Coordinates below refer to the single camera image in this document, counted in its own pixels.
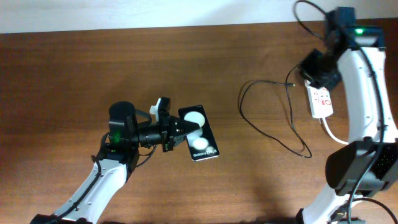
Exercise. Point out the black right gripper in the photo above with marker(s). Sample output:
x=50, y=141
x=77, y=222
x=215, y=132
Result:
x=306, y=72

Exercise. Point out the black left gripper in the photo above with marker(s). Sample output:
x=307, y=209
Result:
x=170, y=134

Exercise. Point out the black Galaxy smartphone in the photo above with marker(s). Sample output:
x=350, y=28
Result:
x=201, y=143

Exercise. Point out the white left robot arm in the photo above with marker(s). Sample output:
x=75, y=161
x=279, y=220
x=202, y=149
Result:
x=117, y=158

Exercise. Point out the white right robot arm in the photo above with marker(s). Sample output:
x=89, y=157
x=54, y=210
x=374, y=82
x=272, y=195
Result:
x=355, y=57

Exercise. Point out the white power strip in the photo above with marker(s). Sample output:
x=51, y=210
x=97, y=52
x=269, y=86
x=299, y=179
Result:
x=320, y=101

